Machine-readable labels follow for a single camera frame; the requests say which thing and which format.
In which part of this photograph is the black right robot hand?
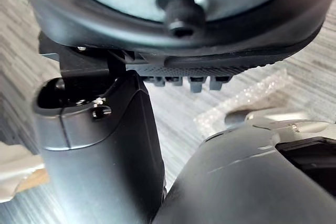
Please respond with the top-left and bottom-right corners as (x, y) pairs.
(25, 0), (336, 224)

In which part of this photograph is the silver right robot leg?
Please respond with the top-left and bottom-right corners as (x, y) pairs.
(152, 110), (336, 224)

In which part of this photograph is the clear plastic wrap strip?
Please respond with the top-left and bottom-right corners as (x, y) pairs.
(193, 68), (292, 131)

